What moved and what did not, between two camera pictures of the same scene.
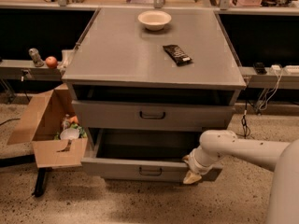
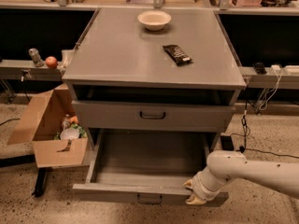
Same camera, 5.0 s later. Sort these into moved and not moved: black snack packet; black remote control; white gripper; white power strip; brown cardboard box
Moved: white gripper
Not moved: black remote control; white power strip; brown cardboard box; black snack packet
